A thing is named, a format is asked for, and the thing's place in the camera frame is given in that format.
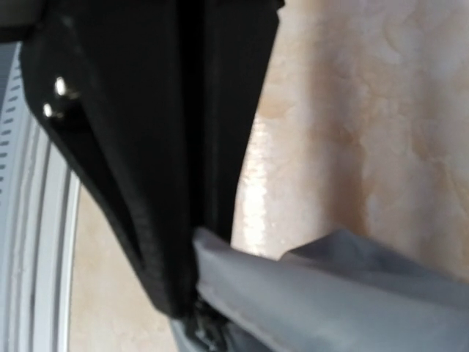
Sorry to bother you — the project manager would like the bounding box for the grey zip pouch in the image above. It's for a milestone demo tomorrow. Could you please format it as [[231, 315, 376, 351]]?
[[171, 229, 468, 351]]

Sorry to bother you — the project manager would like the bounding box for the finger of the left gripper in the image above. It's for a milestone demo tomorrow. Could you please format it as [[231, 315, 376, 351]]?
[[20, 1, 196, 318], [202, 0, 284, 242]]

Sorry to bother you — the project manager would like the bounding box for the front aluminium rail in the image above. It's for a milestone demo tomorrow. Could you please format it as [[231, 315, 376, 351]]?
[[1, 43, 80, 351]]

